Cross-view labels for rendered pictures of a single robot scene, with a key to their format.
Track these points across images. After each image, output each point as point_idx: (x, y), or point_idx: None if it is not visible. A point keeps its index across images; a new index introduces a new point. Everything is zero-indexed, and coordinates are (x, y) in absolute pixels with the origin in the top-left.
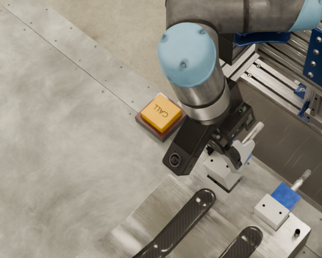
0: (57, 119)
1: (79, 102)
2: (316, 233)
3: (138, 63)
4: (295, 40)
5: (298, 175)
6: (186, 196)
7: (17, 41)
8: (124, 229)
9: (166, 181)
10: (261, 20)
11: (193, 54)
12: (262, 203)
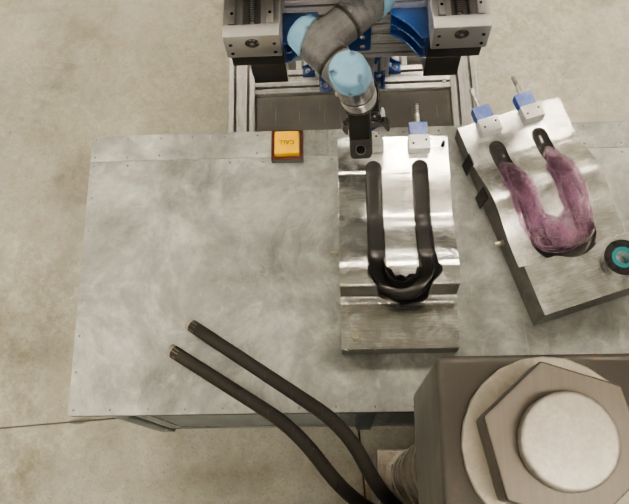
0: (218, 204)
1: (221, 182)
2: None
3: None
4: None
5: None
6: (361, 176)
7: (131, 177)
8: (344, 225)
9: (341, 178)
10: (366, 23)
11: (360, 68)
12: (411, 142)
